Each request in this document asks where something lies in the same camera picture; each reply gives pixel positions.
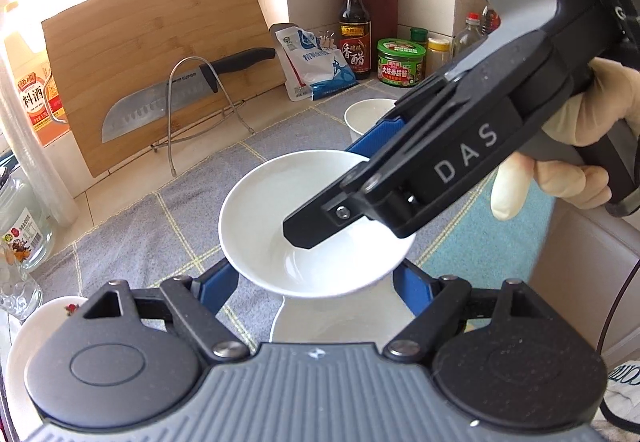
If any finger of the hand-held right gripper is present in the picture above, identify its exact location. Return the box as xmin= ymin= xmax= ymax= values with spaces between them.
xmin=346 ymin=66 xmax=481 ymax=159
xmin=282 ymin=81 xmax=517 ymax=251

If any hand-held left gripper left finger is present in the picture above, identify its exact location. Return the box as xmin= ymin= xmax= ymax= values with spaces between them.
xmin=82 ymin=258 xmax=251 ymax=363

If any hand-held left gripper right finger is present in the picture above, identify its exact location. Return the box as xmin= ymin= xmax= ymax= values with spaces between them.
xmin=382 ymin=258 xmax=546 ymax=358

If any white floral bowl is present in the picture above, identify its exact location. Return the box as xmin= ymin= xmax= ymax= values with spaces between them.
xmin=218 ymin=149 xmax=417 ymax=299

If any white fruit-print plate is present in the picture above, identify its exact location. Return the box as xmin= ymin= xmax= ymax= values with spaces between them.
xmin=5 ymin=296 xmax=101 ymax=442

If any person's right hand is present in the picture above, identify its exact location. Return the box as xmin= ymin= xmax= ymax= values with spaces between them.
xmin=490 ymin=57 xmax=640 ymax=223

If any small white cup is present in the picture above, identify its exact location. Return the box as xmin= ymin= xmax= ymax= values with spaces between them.
xmin=344 ymin=98 xmax=398 ymax=141

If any green sauce jar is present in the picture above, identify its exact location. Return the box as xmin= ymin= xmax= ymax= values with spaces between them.
xmin=376 ymin=38 xmax=427 ymax=88

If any checked kitchen towel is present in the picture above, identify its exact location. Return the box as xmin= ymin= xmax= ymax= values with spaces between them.
xmin=30 ymin=97 xmax=556 ymax=358

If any white blue salt bag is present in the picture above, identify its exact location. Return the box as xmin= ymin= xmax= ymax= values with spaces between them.
xmin=270 ymin=23 xmax=358 ymax=102

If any yellow-lid spice jar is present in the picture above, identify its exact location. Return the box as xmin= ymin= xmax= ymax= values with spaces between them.
xmin=426 ymin=36 xmax=451 ymax=73

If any dark vinegar bottle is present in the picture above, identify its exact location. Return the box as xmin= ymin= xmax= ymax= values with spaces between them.
xmin=339 ymin=0 xmax=372 ymax=80

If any red-cap clear bottle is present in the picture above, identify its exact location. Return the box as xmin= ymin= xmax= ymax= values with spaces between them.
xmin=452 ymin=12 xmax=488 ymax=59

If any dark red knife block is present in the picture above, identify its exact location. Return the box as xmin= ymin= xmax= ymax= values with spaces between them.
xmin=357 ymin=0 xmax=401 ymax=49

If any clear glass cup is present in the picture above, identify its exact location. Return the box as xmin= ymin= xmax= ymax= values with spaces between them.
xmin=0 ymin=242 xmax=44 ymax=323

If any glass jar with lid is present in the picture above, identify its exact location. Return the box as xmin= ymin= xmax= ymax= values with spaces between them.
xmin=0 ymin=174 xmax=55 ymax=273

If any white printed fabric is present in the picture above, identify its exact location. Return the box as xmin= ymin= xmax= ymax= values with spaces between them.
xmin=606 ymin=359 xmax=640 ymax=404

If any wooden cutting board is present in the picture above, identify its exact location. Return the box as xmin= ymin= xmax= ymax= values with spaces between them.
xmin=41 ymin=0 xmax=288 ymax=178

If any orange-label cooking wine bottle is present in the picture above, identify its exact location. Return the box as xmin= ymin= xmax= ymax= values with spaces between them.
xmin=4 ymin=2 xmax=71 ymax=148

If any metal wire rack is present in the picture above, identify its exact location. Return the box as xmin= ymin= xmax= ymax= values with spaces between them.
xmin=150 ymin=56 xmax=255 ymax=175

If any black-handled kitchen knife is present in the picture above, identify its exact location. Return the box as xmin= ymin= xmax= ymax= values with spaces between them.
xmin=101 ymin=47 xmax=277 ymax=144

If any black cable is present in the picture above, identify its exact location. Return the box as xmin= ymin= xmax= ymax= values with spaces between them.
xmin=594 ymin=262 xmax=640 ymax=439

